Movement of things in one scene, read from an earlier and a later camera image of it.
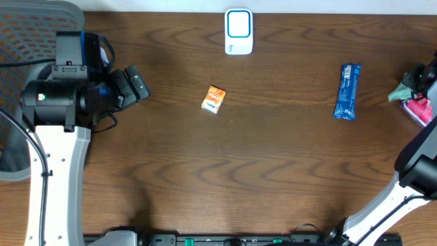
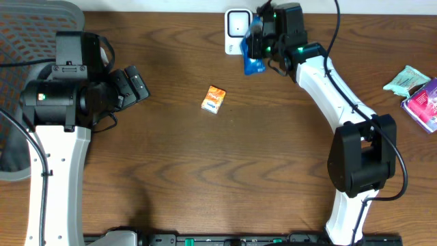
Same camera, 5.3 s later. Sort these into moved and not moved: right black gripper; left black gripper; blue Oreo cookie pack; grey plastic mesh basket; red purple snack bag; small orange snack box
Moved: right black gripper; blue Oreo cookie pack
Not moved: small orange snack box; grey plastic mesh basket; left black gripper; red purple snack bag
